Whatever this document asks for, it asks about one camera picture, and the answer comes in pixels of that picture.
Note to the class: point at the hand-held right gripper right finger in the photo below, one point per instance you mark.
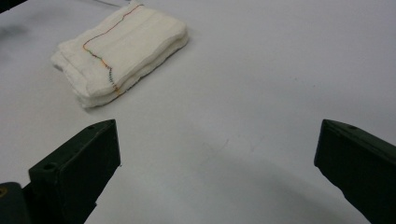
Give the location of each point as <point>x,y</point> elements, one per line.
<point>364,168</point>

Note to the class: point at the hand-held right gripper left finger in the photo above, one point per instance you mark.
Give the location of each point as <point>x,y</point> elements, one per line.
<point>74,174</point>

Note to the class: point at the white towel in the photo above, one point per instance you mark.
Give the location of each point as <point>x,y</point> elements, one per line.
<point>130,49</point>

